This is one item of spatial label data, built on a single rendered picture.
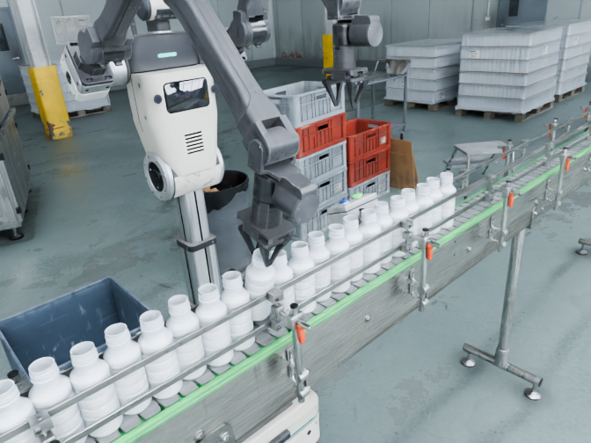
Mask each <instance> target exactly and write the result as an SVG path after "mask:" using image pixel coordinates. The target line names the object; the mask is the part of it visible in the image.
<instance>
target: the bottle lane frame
mask: <svg viewBox="0 0 591 443"><path fill-rule="evenodd" d="M589 153H591V145H590V146H588V147H586V148H584V149H583V150H582V151H580V152H579V153H577V154H575V155H574V156H575V157H578V160H577V161H576V160H571V162H570V164H569V169H568V171H566V170H565V171H564V176H563V181H562V186H561V190H562V191H563V194H562V195H561V196H560V202H561V201H562V200H564V199H565V198H567V197H568V196H569V195H571V194H572V193H573V192H575V191H576V190H578V189H579V188H580V187H582V186H583V185H584V184H586V182H588V181H589V180H591V171H588V170H587V163H590V165H589V169H590V170H591V162H590V161H589V160H588V157H589ZM559 168H560V164H559V165H557V166H556V167H554V168H553V169H551V170H549V171H547V172H545V173H544V174H543V175H541V176H540V177H539V178H536V179H535V180H532V181H531V182H530V183H528V184H527V185H525V186H524V187H522V188H521V189H518V190H517V192H522V196H518V195H515V196H514V203H513V206H512V207H508V210H507V223H506V229H507V231H508V233H507V235H506V239H505V242H507V241H509V240H510V239H511V238H513V237H514V236H516V235H517V234H518V233H520V232H521V231H522V230H524V229H525V228H527V227H528V226H529V225H530V219H531V213H532V210H533V207H534V206H535V205H537V204H538V203H539V202H541V201H543V202H544V210H543V215H544V214H545V213H547V212H548V211H549V210H551V209H552V208H553V206H552V202H550V201H547V200H546V199H545V198H544V196H545V192H546V191H548V197H547V198H548V200H555V196H554V192H553V191H549V190H548V188H546V186H547V181H548V180H550V186H549V187H550V189H554V190H556V189H557V183H558V174H559ZM502 207H503V200H501V201H498V203H496V204H495V205H492V206H491V207H489V208H487V209H486V210H485V211H484V212H481V213H480V214H478V215H475V217H473V218H472V219H469V220H468V221H467V222H466V223H463V224H462V225H461V226H459V227H458V228H457V227H456V228H455V229H454V230H452V231H450V232H449V233H448V234H447V235H445V236H442V237H441V238H440V239H438V240H434V241H435V242H437V243H441V248H440V249H439V248H436V247H434V248H433V256H432V260H427V281H426V283H427V284H428V285H429V287H430V290H429V291H428V292H427V299H428V300H429V299H431V298H432V297H433V296H435V295H436V294H438V293H439V292H440V291H441V290H442V289H444V288H445V287H447V286H448V285H449V284H451V283H452V282H453V281H455V280H456V279H458V278H459V277H460V276H462V275H463V274H464V273H466V272H467V271H469V270H470V269H471V268H472V267H473V266H475V265H476V264H478V263H479V262H480V261H482V260H483V259H484V258H486V257H487V256H489V255H490V254H491V253H493V252H494V251H496V250H497V249H498V248H497V247H496V243H497V242H494V241H492V240H491V239H490V238H489V237H488V235H489V229H492V239H496V240H499V236H498V230H497V229H493V228H492V226H490V219H491V217H492V216H494V217H493V218H494V221H493V226H494V227H496V228H500V222H501V215H502ZM420 261H421V250H420V251H418V252H417V253H415V254H412V255H411V256H410V257H409V258H408V259H404V261H403V262H401V263H400V264H398V265H395V266H394V267H392V268H391V269H390V270H386V272H385V273H383V274H382V275H380V276H377V275H376V278H375V279H373V280H371V281H367V284H366V285H364V286H363V287H357V290H356V291H354V292H352V293H351V294H347V296H346V297H345V298H343V299H341V300H340V301H336V300H335V301H336V303H334V304H333V305H331V307H329V308H326V307H324V306H323V307H324V308H325V310H323V311H322V312H320V313H319V314H317V315H314V314H312V315H313V317H312V318H311V319H309V320H308V321H306V323H308V324H309V325H311V326H313V330H312V331H311V332H309V331H307V330H305V342H304V344H301V347H302V359H303V368H305V369H307V370H308V371H309V378H308V386H309V387H310V388H311V387H312V386H313V385H315V384H316V383H318V382H319V381H321V380H322V379H323V378H325V377H326V376H327V375H328V374H329V373H331V372H332V371H333V370H335V369H336V368H337V367H339V366H340V365H342V364H343V363H344V362H346V361H347V360H349V359H350V358H352V357H353V356H354V355H355V354H356V353H357V352H359V351H360V350H362V349H363V348H364V347H366V346H367V345H369V344H370V343H371V342H373V341H374V340H375V339H377V338H379V337H380V336H381V335H383V334H384V332H386V331H387V330H389V329H390V328H391V327H393V326H394V325H395V324H397V323H398V322H400V321H401V320H402V319H404V318H405V317H406V316H408V315H410V314H411V313H412V312H413V311H414V310H415V309H417V308H418V306H417V300H418V298H415V297H413V296H412V294H411V293H409V284H410V283H411V282H412V279H410V270H411V269H412V268H413V267H414V279H415V281H418V282H420ZM287 330H288V333H287V334H285V335H283V336H282V337H280V338H275V337H273V336H272V337H273V338H274V341H273V342H272V343H271V344H269V345H267V346H265V347H264V346H261V345H259V346H260V350H259V351H257V352H255V353H254V354H253V355H251V356H249V355H247V354H245V353H244V355H245V356H246V359H244V360H243V361H241V362H239V363H238V364H236V365H232V364H230V363H229V364H230V369H228V370H227V371H225V372H224V373H222V374H220V375H218V374H215V373H213V375H214V376H215V378H214V379H213V380H211V381H209V382H207V383H206V384H204V385H200V384H198V383H197V382H196V385H197V387H198V388H197V389H196V390H195V391H193V392H191V393H190V394H188V395H187V396H182V395H181V394H178V395H179V400H178V401H177V402H176V403H174V404H172V405H170V406H169V407H167V408H165V407H164V406H162V405H161V404H160V405H159V407H160V409H161V411H160V412H158V413H157V414H156V415H155V416H153V417H151V418H149V419H147V420H145V419H144V418H142V417H140V420H141V423H140V424H139V425H138V426H137V427H135V428H133V429H132V430H130V431H129V432H123V431H122V430H121V429H119V433H120V437H119V438H118V439H115V440H114V441H112V442H111V443H195V442H196V441H198V440H200V439H203V437H204V436H205V435H207V434H208V433H210V432H211V431H213V430H214V429H215V428H216V427H218V426H219V425H221V424H222V423H226V424H229V425H232V430H233V435H234V440H235V443H237V442H238V441H239V440H241V439H242V438H243V437H244V436H246V435H247V434H248V433H250V432H251V431H253V430H254V429H255V428H257V427H258V426H260V425H261V424H263V423H264V422H265V421H267V420H268V419H269V418H270V417H271V416H273V415H274V414H275V413H277V412H278V411H279V410H281V409H282V408H284V407H285V406H287V405H288V404H289V403H291V402H292V401H294V400H295V399H296V398H297V396H296V393H295V390H296V383H294V382H293V381H292V378H291V376H290V377H288V365H290V361H287V352H286V350H287V349H288V348H289V347H291V346H293V336H292V331H291V330H289V329H287ZM293 349H294V346H293Z"/></svg>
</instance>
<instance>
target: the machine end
mask: <svg viewBox="0 0 591 443"><path fill-rule="evenodd" d="M6 95H8V92H7V90H5V89H4V85H3V82H2V78H1V76H0V231H1V230H6V229H11V230H12V231H13V235H11V236H9V240H10V241H16V240H19V239H21V238H23V237H24V236H25V235H24V234H23V233H17V230H16V228H17V227H21V226H22V221H23V220H24V215H25V213H27V212H28V209H27V208H26V202H27V197H28V193H30V192H31V191H32V189H29V186H30V181H31V174H30V171H29V170H30V169H31V168H30V165H29V164H27V162H26V157H25V154H24V150H23V148H22V145H21V142H20V139H19V136H18V131H17V127H18V125H17V122H14V119H13V116H14V114H15V112H16V109H15V107H14V108H10V105H9V102H8V98H7V96H6Z"/></svg>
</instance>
